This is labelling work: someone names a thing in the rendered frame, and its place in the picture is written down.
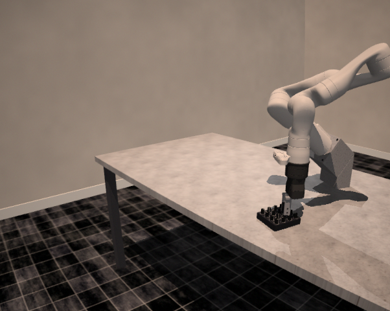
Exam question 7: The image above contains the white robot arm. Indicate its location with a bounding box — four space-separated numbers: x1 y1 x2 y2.
267 43 390 156

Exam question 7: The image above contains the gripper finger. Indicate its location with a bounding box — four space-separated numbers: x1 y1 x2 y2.
281 192 289 212
283 196 295 215

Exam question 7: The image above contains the black knob box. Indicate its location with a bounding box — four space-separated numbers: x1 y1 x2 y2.
257 204 301 231

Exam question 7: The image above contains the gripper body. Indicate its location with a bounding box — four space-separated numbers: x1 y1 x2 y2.
273 145 310 199

